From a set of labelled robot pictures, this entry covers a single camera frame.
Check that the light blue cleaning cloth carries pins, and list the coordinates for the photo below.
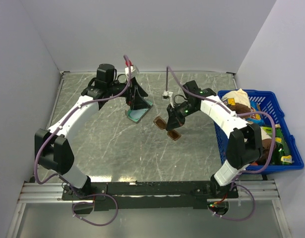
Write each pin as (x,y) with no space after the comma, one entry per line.
(136,115)

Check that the brown tortoise sunglasses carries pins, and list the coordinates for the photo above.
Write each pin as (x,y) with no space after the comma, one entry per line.
(161,124)

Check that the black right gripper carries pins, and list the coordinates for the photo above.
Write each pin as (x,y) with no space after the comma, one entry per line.
(174,120)

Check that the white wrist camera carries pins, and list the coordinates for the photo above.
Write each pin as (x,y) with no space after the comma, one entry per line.
(131,71)
(168,95)

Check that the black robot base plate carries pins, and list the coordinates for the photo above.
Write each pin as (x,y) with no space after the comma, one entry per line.
(151,194)

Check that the aluminium frame rail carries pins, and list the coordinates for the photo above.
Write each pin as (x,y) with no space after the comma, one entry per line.
(52,192)

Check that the blue Lays chip bag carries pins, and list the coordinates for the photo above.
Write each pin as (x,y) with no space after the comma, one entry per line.
(255,118)

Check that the grey-brown glasses case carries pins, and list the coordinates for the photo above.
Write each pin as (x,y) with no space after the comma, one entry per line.
(129,110)

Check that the yellow green snack packet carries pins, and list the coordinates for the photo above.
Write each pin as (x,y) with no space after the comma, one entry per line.
(286,160)

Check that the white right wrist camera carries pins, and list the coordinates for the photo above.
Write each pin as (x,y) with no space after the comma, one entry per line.
(168,95)

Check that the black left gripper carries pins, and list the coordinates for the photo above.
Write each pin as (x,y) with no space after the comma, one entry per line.
(137,101)

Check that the brown plush toy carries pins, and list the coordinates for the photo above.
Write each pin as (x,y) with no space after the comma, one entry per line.
(239,108)

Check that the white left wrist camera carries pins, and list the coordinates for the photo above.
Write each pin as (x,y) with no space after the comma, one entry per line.
(131,71)

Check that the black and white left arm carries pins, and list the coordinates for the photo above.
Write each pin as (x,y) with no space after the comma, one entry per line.
(52,148)

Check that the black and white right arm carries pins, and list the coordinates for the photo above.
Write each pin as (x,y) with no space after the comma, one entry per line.
(244,140)

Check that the green glass bottle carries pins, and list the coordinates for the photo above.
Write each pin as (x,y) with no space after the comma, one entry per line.
(282,148)

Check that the blue plastic basket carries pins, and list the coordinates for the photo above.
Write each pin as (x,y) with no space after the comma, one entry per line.
(268,103)

